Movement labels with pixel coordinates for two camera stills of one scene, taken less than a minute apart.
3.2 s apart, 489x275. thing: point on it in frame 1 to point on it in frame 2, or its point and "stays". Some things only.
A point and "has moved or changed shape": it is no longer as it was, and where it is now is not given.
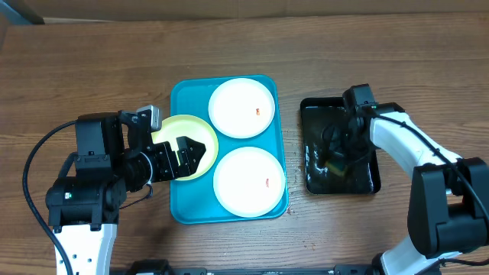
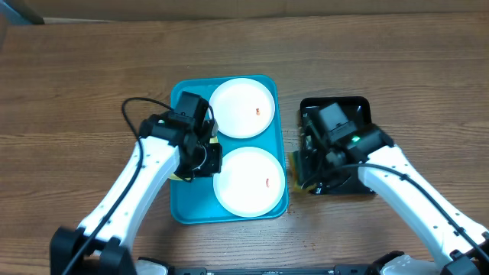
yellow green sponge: x=337 y=170 has moved or changed shape
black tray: x=338 y=158 stays
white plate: x=248 y=182 stays
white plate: x=241 y=108 stays
